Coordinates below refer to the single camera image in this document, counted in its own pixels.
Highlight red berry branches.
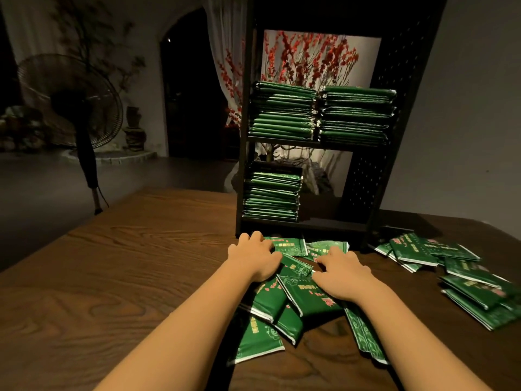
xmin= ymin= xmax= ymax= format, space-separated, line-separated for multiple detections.
xmin=218 ymin=30 xmax=361 ymax=127

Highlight bare branched tree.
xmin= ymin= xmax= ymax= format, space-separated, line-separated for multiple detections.
xmin=49 ymin=0 xmax=148 ymax=90

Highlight pile of green packets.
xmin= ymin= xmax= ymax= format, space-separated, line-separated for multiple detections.
xmin=228 ymin=228 xmax=521 ymax=367

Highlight black standing fan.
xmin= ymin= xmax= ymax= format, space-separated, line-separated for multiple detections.
xmin=16 ymin=53 xmax=125 ymax=215

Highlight person's right forearm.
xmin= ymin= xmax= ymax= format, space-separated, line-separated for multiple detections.
xmin=354 ymin=281 xmax=493 ymax=391

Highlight black metal shelf rack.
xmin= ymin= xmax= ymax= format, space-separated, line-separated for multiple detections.
xmin=234 ymin=0 xmax=450 ymax=241

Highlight white curtain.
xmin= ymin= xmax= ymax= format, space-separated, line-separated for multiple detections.
xmin=204 ymin=0 xmax=249 ymax=119
xmin=0 ymin=0 xmax=70 ymax=66

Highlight person's left forearm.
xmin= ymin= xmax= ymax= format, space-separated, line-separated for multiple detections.
xmin=96 ymin=264 xmax=255 ymax=391

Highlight dark vase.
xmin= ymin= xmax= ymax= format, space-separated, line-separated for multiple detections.
xmin=122 ymin=105 xmax=148 ymax=153

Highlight person's right hand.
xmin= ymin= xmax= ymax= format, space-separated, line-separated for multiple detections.
xmin=311 ymin=245 xmax=377 ymax=305

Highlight person's left hand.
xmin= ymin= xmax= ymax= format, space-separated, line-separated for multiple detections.
xmin=226 ymin=230 xmax=283 ymax=283

